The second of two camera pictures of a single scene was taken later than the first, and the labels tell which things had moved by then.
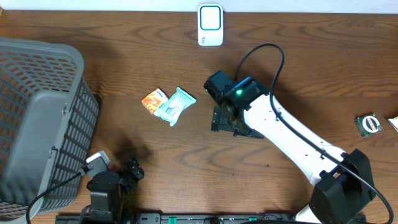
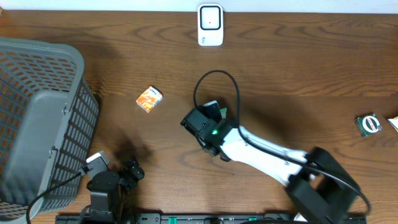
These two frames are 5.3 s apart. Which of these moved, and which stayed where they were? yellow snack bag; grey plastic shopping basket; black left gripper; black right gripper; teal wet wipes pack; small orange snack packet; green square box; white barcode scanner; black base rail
Moved: small orange snack packet; black right gripper; teal wet wipes pack
Stayed: black left gripper; green square box; white barcode scanner; grey plastic shopping basket; yellow snack bag; black base rail
